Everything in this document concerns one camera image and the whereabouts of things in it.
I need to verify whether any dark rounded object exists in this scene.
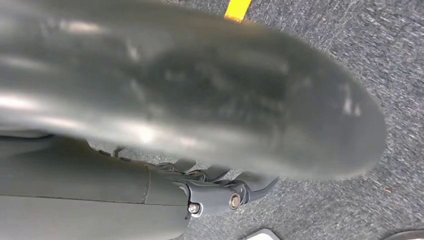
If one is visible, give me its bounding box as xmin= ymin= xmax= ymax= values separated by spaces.
xmin=382 ymin=229 xmax=424 ymax=240

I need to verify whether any pale grey flat plate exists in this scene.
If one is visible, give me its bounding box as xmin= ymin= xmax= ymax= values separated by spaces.
xmin=243 ymin=228 xmax=282 ymax=240

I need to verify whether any yellow floor tape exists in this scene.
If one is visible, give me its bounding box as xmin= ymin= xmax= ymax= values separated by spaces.
xmin=224 ymin=0 xmax=253 ymax=23

